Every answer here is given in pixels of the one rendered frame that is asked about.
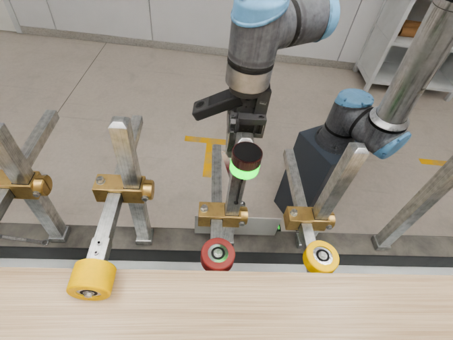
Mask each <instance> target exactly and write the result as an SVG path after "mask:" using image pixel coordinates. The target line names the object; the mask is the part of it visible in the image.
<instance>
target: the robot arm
mask: <svg viewBox="0 0 453 340"><path fill-rule="evenodd" d="M339 19H340V3H339V0H234V1H233V8H232V10H231V31H230V38H229V51H228V57H227V62H226V76H225V82H226V84H227V85H228V86H229V89H227V90H223V91H222V92H219V93H216V94H213V95H212V96H208V97H206V98H203V99H201V100H199V101H196V102H195V103H194V104H193V111H192V115H193V117H194V118H195V120H196V121H199V120H202V119H205V118H207V117H211V116H213V115H216V114H219V113H222V112H224V111H227V117H226V124H227V129H226V149H225V150H226V151H225V153H226V155H227V156H228V158H231V155H232V149H233V147H234V145H235V140H236V135H237V132H249V133H253V137H254V138H263V135H264V130H265V127H266V122H267V118H266V113H267V110H268V105H269V102H270V97H271V94H272V90H271V89H270V78H271V75H272V70H273V67H274V62H275V59H276V53H277V50H279V49H284V48H288V47H293V46H297V45H303V44H306V43H312V42H313V43H317V42H319V41H321V40H323V39H325V38H328V37H329V36H330V35H331V34H332V33H333V32H334V31H335V29H336V27H337V25H338V21H339ZM452 47H453V0H433V1H432V2H431V5H430V6H429V9H428V10H427V13H426V14H425V17H424V18H423V21H422V22H421V25H420V26H419V28H418V30H417V32H416V34H415V36H414V38H413V40H412V42H411V44H410V46H409V48H408V50H407V52H406V54H405V56H404V58H403V60H402V61H401V63H400V65H399V67H398V69H397V71H396V73H395V75H394V77H393V79H392V81H391V83H390V85H389V87H388V89H387V91H386V93H385V95H384V97H383V99H382V101H381V103H380V105H379V106H377V107H372V104H373V103H374V98H373V97H372V95H371V94H370V93H368V92H366V91H364V90H360V89H356V88H347V89H344V90H341V91H340V92H339V93H338V96H337V97H336V98H335V100H334V104H333V105H332V108H331V110H330V112H329V115H328V117H327V120H326V122H325V124H324V125H322V126H321V127H320V128H319V129H318V130H317V132H316V134H315V141H316V142H317V144H318V145H319V146H320V147H321V148H322V149H324V150H325V151H327V152H330V153H332V154H343V152H344V151H345V149H346V147H347V146H348V144H349V142H355V140H356V141H358V142H362V143H364V144H365V146H366V148H367V149H368V151H369V152H371V153H372V154H373V155H375V156H376V157H378V158H379V159H386V158H388V157H390V156H392V155H393V154H394V153H395V152H397V151H398V150H400V149H401V148H402V147H403V146H404V145H405V144H406V143H407V142H408V141H409V139H410V138H411V136H412V135H411V133H410V132H409V131H407V128H408V126H409V125H410V120H409V118H408V116H409V115H410V113H411V111H412V110H413V109H414V107H415V105H416V104H417V102H418V100H419V99H420V98H421V96H422V94H423V93H424V91H425V89H426V88H427V86H428V85H429V83H430V82H431V80H432V78H433V77H434V75H435V73H436V72H437V70H438V69H439V67H440V65H441V64H442V63H443V61H444V59H445V58H446V56H447V54H448V53H449V52H450V50H451V48H452ZM262 129H263V130H262Z"/></svg>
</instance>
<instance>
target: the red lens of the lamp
mask: <svg viewBox="0 0 453 340"><path fill-rule="evenodd" d="M240 143H242V142H240ZM240 143H237V144H236V145H238V144H240ZM249 143H252V142H249ZM252 144H254V143H252ZM236 145H234V147H233V149H232V155H231V162H232V164H233V165H234V166H235V167H236V168H238V169H240V170H242V171H253V170H256V169H257V168H258V167H259V166H260V164H261V161H262V156H263V152H262V149H261V148H260V147H259V149H260V150H261V157H260V158H259V159H258V160H257V161H255V162H251V163H248V162H244V161H241V160H239V159H238V158H237V157H236V156H235V154H234V148H235V147H236ZM255 145H256V146H258V145H257V144H255Z"/></svg>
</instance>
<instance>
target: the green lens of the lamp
mask: <svg viewBox="0 0 453 340"><path fill-rule="evenodd" d="M259 168H260V167H258V168H257V169H256V170H253V171H241V170H239V169H237V168H236V167H235V166H234V165H233V164H232V162H231V163H230V170H231V173H232V174H233V175H234V176H235V177H238V178H239V179H252V178H254V177H255V176H256V175H257V174H258V171H259Z"/></svg>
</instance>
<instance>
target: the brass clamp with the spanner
mask: <svg viewBox="0 0 453 340"><path fill-rule="evenodd" d="M225 203H226V202H199V212H198V226H200V227H210V226H211V219H220V220H222V227H239V226H244V225H246V224H247V220H248V209H247V207H246V206H240V210H239V215H238V216H234V215H225ZM203 204H206V205H207V206H208V211H207V212H202V211H201V210H200V208H201V206H202V205H203Z"/></svg>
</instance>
